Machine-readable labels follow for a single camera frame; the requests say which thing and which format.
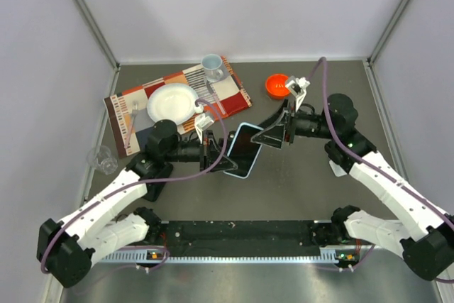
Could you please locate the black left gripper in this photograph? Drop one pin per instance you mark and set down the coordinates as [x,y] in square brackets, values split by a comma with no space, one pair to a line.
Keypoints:
[210,152]

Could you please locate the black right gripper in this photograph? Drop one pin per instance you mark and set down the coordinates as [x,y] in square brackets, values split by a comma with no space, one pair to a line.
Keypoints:
[274,131]

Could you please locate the light blue smartphone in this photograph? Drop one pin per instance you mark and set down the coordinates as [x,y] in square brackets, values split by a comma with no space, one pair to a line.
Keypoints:
[243,151]

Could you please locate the black round-base phone stand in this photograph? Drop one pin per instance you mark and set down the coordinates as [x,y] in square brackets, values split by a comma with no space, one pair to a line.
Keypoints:
[231,136]

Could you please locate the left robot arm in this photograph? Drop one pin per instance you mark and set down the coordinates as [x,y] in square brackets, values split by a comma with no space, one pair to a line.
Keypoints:
[70,247]

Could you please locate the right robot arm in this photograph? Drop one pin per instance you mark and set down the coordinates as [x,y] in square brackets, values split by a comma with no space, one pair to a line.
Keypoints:
[422,236]

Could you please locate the white plastic phone stand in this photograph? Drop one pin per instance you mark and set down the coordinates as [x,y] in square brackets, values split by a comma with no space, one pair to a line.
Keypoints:
[339,170]

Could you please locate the orange plastic bowl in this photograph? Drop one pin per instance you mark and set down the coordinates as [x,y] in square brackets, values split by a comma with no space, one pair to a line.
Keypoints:
[275,86]

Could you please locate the black smartphone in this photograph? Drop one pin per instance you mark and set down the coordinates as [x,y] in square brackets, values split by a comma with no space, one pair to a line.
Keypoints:
[154,189]

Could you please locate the white plate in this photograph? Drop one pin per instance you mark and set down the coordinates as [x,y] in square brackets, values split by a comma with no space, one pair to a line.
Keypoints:
[175,102]

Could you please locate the light blue mug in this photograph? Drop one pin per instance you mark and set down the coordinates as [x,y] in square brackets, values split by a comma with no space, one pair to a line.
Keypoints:
[211,65]

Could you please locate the patterned orange placemat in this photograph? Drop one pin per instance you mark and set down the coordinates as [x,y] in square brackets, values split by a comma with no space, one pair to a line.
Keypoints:
[230,91]

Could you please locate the clear drinking glass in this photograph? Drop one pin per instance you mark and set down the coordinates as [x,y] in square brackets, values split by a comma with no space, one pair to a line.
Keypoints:
[101,159]

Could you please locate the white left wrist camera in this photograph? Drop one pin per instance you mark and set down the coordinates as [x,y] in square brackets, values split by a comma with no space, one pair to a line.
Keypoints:
[202,122]

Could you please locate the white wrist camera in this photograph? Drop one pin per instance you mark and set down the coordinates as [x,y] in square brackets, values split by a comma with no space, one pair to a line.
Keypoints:
[297,87]
[202,122]

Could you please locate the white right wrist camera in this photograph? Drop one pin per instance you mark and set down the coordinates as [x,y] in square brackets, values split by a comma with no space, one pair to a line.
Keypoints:
[297,87]

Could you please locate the knife with pink handle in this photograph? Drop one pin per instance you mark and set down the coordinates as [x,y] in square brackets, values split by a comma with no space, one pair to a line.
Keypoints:
[215,97]

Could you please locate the fork with pink handle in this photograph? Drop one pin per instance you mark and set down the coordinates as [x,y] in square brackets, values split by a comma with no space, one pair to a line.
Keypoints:
[135,109]

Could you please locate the grey slotted cable duct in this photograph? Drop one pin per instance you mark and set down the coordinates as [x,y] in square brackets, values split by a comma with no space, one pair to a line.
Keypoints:
[153,256]

